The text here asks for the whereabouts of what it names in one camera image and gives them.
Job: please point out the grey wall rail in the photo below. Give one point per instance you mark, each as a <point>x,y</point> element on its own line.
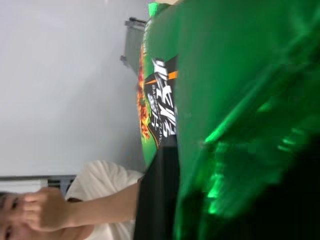
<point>35,178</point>

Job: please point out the grey metal frame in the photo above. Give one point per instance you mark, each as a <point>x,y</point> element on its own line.
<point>133,40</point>

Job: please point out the person's bare hand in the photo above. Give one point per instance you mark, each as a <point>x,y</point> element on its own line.
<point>47,210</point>

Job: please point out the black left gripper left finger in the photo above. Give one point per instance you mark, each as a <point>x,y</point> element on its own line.
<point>157,200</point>

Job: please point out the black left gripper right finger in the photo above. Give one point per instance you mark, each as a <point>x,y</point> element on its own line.
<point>282,215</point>

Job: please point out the green printed snack bag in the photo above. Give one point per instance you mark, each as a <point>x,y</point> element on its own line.
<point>225,75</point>

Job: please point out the person's head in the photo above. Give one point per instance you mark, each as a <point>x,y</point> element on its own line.
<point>8,222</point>

